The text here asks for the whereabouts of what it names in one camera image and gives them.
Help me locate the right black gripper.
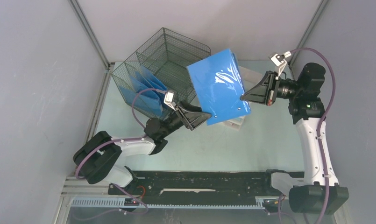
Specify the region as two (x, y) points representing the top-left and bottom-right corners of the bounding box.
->
(240, 71), (302, 106)

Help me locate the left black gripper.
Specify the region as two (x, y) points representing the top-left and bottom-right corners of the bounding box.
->
(160, 100), (211, 138)

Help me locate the white plastic drawer organizer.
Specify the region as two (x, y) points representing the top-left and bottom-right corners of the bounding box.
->
(221, 66), (264, 132)

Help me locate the blue folder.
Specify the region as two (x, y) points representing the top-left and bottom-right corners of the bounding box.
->
(135, 66), (167, 110)
(118, 76), (163, 117)
(186, 49), (251, 126)

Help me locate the green wire mesh basket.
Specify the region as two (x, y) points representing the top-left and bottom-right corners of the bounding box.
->
(112, 28), (211, 119)

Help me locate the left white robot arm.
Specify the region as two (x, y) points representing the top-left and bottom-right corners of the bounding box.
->
(73, 101), (211, 194)

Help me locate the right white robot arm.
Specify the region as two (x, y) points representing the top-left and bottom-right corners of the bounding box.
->
(242, 63), (349, 215)

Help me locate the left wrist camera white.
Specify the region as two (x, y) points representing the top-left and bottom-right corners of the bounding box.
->
(163, 90), (177, 111)

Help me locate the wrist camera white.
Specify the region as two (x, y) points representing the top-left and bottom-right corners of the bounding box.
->
(269, 51), (291, 78)
(163, 90), (177, 111)

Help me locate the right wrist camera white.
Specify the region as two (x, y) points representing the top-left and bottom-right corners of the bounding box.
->
(269, 51), (291, 78)

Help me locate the black front rail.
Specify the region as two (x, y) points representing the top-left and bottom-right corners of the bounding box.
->
(108, 171), (281, 206)

